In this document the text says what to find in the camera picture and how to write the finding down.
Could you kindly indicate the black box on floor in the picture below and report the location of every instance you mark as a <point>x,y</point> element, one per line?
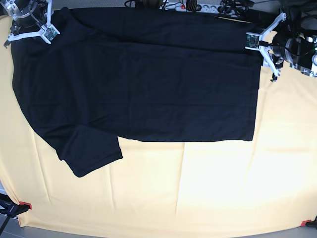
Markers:
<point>259,17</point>

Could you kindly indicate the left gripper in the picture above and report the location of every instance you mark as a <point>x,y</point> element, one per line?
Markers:
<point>299,52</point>

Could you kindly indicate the yellow table cloth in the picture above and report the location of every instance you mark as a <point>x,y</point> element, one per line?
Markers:
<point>218,189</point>

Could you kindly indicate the dark navy T-shirt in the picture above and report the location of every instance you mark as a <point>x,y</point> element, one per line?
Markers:
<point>147,75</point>

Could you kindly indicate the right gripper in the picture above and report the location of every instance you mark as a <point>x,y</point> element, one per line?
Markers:
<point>26,14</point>

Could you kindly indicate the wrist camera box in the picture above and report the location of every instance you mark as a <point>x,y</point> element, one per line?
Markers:
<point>252,41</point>
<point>49,34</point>

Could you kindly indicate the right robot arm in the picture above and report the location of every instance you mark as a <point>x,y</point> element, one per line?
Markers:
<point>5,5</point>

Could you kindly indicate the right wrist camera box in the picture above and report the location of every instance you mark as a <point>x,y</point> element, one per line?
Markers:
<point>49,34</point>

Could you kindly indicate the right red black clamp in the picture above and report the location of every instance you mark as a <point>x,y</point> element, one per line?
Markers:
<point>310,223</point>

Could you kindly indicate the white power strip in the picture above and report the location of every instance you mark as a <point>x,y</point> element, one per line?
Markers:
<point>183,6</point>

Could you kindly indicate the red black clamp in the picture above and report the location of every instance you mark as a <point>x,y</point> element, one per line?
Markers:
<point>11,209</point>
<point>310,223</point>

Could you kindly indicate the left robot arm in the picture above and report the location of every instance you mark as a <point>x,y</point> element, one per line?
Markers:
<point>292,37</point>

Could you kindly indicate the left red black clamp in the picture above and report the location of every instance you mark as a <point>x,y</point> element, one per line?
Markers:
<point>11,209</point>

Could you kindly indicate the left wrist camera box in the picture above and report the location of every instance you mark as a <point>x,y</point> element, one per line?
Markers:
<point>252,41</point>

